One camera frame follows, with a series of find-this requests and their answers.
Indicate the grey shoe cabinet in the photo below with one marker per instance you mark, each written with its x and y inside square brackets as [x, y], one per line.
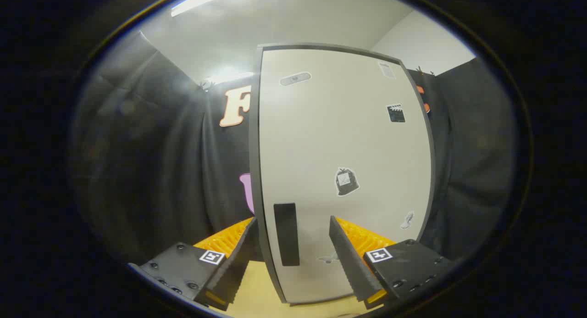
[253, 171]

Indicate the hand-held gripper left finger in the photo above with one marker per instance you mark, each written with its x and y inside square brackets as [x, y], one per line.
[236, 263]

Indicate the black backdrop cloth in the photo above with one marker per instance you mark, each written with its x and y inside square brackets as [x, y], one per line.
[160, 171]

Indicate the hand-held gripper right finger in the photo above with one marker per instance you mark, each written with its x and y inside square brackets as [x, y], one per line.
[351, 263]

